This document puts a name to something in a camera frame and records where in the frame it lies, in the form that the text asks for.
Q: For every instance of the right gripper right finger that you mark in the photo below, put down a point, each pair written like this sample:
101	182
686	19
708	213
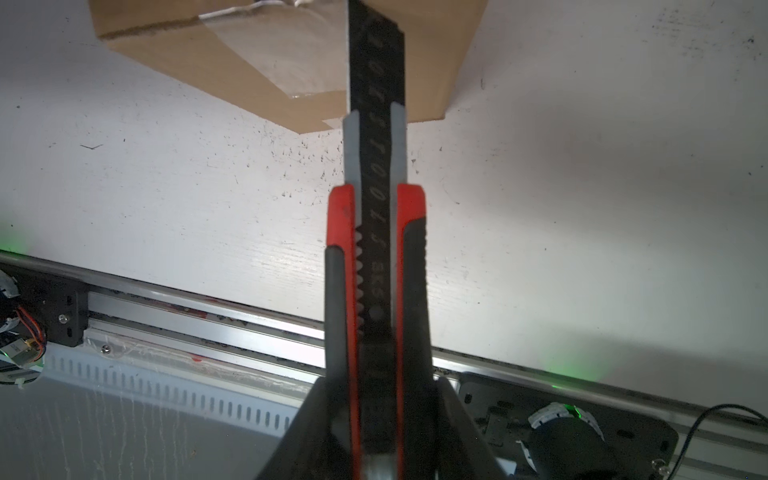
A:
461	451

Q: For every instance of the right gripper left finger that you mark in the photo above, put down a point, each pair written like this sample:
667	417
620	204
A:
317	444

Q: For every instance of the red black utility knife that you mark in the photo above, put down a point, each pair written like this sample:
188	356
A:
379	382

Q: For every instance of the brown cardboard express box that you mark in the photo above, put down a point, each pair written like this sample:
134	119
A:
286	61

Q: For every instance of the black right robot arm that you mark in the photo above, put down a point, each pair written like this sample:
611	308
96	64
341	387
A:
435	439

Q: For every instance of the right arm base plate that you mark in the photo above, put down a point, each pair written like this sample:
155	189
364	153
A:
600	426

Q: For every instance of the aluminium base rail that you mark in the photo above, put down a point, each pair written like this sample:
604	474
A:
169	384

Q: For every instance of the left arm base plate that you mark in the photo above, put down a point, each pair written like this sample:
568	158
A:
54	305

